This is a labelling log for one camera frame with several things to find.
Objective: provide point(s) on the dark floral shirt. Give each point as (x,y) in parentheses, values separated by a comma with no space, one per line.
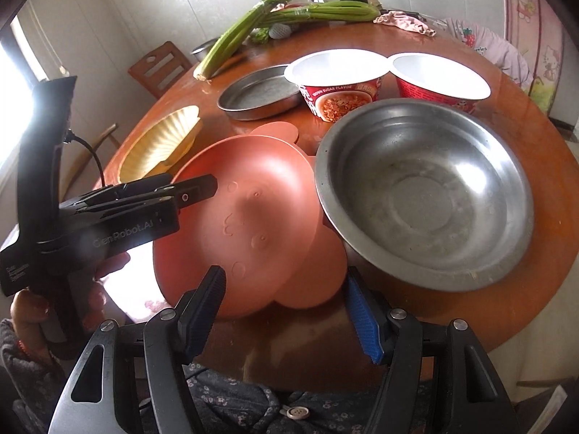
(224,404)

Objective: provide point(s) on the yellow scalloped plate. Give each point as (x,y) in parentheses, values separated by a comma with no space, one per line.
(162,145)

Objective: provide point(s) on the steel pan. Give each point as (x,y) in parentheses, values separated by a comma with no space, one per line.
(260,95)

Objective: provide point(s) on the pink child garment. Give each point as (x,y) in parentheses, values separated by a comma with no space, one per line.
(497,50)

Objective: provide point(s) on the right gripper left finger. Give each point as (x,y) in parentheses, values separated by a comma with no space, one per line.
(199,313)

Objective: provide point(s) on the large celery bunch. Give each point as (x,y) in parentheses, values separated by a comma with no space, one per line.
(232,39)

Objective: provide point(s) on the orange pig-face plate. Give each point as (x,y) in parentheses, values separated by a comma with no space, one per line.
(264,226)

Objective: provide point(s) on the person's left hand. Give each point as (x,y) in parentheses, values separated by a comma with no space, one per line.
(29,311)

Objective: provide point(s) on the foam-netted fruit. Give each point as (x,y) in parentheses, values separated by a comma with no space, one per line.
(279,31)

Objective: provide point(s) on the steel bowl far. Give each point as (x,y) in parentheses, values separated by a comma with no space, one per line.
(202,50)

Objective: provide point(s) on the red instant noodle cup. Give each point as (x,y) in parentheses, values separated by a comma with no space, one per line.
(337,81)

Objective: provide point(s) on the pink patterned cloth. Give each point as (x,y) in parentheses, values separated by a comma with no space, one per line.
(405,22)

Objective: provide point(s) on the red wooden chair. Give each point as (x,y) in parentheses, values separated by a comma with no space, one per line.
(160,69)

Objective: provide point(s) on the large steel bowl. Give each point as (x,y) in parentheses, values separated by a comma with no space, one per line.
(426,193)

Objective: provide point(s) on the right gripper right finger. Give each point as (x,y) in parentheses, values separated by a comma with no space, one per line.
(369,320)

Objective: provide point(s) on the hello kitty pink door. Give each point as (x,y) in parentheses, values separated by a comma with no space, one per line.
(535,30)

